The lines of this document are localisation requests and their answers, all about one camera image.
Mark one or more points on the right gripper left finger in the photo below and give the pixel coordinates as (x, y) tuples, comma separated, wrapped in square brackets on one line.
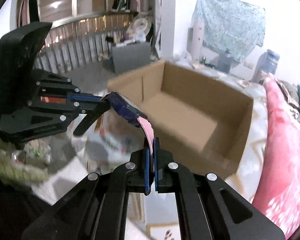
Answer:
[(140, 180)]

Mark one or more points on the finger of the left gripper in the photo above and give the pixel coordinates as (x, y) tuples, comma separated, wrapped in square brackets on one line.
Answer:
[(84, 98), (101, 108)]

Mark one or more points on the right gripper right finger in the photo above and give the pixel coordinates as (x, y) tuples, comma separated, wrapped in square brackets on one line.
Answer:
[(169, 176)]

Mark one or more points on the purple pink smart watch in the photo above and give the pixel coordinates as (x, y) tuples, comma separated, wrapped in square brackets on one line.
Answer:
[(132, 114)]

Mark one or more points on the green knit sleeve forearm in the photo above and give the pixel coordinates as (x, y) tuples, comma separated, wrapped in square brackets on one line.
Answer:
[(13, 171)]

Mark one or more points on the brown cardboard box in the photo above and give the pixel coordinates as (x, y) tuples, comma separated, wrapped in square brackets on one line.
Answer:
[(202, 121)]

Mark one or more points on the grey storage box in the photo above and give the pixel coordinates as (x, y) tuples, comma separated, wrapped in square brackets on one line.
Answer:
[(130, 57)]

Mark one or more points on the dark water bottle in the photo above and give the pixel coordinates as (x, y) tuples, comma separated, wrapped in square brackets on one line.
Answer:
[(225, 61)]

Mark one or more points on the pink floral blanket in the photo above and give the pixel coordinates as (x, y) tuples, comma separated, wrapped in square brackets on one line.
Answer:
[(278, 192)]

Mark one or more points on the white cylindrical tube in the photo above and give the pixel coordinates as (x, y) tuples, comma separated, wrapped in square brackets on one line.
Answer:
[(197, 40)]

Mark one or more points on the blue water jug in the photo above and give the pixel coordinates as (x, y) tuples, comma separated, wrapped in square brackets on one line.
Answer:
[(267, 63)]

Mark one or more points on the teal patterned hanging cloth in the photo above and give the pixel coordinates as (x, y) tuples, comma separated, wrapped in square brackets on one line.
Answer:
[(231, 25)]

